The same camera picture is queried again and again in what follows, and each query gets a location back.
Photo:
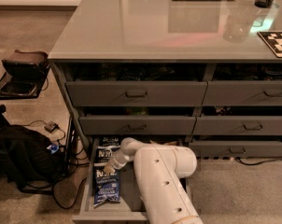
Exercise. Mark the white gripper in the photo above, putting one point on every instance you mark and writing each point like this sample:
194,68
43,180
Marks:
117,162

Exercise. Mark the blue Kettle chip bag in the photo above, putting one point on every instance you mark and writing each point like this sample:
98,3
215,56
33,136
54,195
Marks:
107,186

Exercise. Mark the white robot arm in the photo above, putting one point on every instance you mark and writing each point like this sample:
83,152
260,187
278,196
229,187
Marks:
158,170

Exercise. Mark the middle blue chip bag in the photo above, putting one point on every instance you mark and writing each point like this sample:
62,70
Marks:
103,154

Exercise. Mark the rear blue chip bag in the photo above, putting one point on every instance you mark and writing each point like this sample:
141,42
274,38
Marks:
110,141

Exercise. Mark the open grey bottom left drawer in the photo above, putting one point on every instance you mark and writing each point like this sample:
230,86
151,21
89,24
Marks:
129,210

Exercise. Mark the grey middle left drawer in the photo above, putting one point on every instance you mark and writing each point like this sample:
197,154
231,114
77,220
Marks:
151,125

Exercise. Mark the rear brown Sea Salt bag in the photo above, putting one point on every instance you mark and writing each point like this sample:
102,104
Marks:
172,143

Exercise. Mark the grey top left drawer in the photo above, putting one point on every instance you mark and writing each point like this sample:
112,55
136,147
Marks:
136,93

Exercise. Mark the grey bottom right drawer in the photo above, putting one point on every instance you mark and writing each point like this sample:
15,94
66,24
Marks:
244,149

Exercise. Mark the grey counter cabinet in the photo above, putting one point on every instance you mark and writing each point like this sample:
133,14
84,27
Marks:
167,40

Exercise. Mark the grey middle right drawer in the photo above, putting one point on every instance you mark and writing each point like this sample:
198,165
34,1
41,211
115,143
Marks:
238,125

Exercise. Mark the grey top right drawer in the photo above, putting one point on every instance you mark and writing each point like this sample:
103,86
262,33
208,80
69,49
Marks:
243,93

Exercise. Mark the black power adapter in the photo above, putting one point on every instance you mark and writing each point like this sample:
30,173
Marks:
51,126

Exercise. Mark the black backpack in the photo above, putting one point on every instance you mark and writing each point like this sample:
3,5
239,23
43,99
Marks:
28,156

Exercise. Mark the checkered fiducial marker board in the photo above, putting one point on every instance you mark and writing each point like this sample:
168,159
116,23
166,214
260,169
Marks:
273,39

